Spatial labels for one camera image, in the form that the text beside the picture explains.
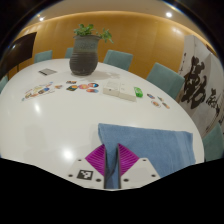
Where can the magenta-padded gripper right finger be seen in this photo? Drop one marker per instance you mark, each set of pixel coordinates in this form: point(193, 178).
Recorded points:
point(128, 160)

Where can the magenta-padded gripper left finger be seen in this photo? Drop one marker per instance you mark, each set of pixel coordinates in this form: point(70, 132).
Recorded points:
point(95, 160)

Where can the blue towel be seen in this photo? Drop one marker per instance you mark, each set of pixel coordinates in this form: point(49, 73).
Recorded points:
point(160, 146)

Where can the small round colourful sticker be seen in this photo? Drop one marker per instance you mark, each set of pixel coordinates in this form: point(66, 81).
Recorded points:
point(155, 103)
point(160, 98)
point(150, 96)
point(165, 105)

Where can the small green packet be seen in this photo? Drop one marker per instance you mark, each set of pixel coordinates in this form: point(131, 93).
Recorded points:
point(138, 92)

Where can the round red and blue sticker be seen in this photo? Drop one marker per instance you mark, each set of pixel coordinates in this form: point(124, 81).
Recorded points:
point(92, 90)

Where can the round orange sticker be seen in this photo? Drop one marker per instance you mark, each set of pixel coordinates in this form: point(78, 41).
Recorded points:
point(83, 86)

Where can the small dark rectangular sticker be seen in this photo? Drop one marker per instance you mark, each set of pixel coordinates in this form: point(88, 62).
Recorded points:
point(71, 82)

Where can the colourful sticker sheet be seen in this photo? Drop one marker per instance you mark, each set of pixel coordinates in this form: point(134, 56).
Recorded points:
point(37, 91)

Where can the grey striped card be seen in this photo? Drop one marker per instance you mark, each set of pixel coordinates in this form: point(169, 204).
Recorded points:
point(47, 71)

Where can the teal chairs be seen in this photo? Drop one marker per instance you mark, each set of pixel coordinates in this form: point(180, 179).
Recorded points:
point(118, 59)

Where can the potted plant in grey pot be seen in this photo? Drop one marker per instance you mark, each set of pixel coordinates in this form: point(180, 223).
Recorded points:
point(83, 56)

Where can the white calligraphy folding screen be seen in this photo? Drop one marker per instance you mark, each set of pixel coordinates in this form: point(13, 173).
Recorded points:
point(200, 83)

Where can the black wall screen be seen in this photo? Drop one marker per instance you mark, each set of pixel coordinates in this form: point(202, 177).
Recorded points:
point(20, 50)

